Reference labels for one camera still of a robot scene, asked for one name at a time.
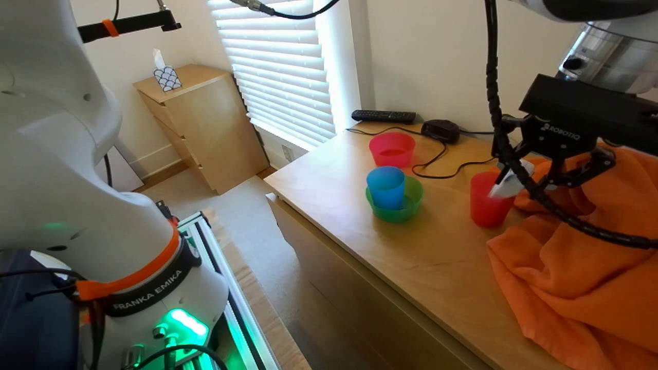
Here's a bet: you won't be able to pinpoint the long black remote bar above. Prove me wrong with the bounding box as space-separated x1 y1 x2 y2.
350 107 420 128

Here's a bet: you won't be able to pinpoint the black computer mouse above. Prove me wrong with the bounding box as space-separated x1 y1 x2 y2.
420 117 464 145

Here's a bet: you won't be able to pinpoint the aluminium rail frame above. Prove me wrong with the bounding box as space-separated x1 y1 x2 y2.
176 210 279 370

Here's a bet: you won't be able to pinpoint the red plastic bowl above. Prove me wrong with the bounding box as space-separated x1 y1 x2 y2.
368 129 420 172

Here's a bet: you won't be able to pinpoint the thin black overhead cable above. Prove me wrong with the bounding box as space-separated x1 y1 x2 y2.
230 0 342 22

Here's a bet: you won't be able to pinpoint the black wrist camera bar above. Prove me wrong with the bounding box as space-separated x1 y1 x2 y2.
518 72 658 139

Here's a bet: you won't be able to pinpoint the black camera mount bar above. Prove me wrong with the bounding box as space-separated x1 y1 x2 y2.
77 8 183 45

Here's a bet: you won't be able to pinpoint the blue plastic cup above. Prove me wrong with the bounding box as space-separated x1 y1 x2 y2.
364 164 410 210

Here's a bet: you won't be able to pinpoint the wooden dresser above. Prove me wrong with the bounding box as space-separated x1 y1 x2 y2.
264 121 658 370

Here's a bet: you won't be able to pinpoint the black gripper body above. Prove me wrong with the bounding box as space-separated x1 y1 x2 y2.
522 117 606 164

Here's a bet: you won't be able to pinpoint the thick black sleeved cable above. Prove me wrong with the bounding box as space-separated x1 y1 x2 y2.
484 0 658 250

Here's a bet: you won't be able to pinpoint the patterned tissue box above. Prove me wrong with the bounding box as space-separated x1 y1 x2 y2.
151 48 185 95

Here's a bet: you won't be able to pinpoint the white window blinds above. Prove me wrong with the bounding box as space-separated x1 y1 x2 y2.
205 0 339 153

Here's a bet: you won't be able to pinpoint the small wooden cabinet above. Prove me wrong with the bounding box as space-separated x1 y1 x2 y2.
135 61 272 195

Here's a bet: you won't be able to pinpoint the green plastic bowl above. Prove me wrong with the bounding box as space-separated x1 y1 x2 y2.
364 172 425 227

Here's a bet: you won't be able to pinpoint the red plastic cup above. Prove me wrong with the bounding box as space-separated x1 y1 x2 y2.
469 171 518 231

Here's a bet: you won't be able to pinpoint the orange towel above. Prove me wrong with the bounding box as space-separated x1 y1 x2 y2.
485 143 658 370

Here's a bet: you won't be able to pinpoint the thin black mouse cable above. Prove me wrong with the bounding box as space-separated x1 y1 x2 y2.
354 124 511 183

